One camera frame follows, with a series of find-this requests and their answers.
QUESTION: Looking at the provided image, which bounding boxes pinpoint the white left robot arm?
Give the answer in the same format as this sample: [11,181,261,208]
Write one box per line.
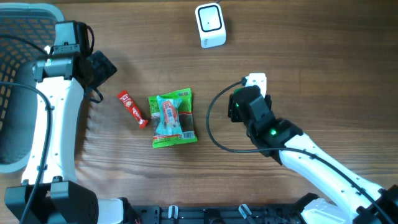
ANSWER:
[5,50,128,223]

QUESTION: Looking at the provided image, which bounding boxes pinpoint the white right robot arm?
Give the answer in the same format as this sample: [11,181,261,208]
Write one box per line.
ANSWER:
[228,86,397,223]

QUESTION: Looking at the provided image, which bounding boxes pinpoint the light blue snack packet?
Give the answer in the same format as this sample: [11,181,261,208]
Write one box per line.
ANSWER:
[156,96,182,136]

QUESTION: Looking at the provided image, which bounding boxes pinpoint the red Nescafe coffee stick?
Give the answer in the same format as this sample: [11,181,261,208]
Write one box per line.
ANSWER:
[118,90,148,129]

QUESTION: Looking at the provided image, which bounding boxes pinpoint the small orange box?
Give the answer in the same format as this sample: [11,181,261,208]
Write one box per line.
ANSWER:
[162,100,178,125]

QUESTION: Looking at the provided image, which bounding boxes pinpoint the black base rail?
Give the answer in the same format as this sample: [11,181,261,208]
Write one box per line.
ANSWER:
[125,204,305,224]

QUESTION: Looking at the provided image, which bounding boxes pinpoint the green snack bag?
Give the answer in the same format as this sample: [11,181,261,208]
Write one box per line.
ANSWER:
[148,88,197,148]

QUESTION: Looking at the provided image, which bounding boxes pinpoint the white barcode scanner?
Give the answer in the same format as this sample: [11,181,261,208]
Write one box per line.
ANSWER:
[195,2,226,49]

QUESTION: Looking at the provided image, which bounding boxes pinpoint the grey plastic basket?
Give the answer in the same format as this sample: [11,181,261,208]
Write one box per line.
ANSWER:
[1,2,64,174]

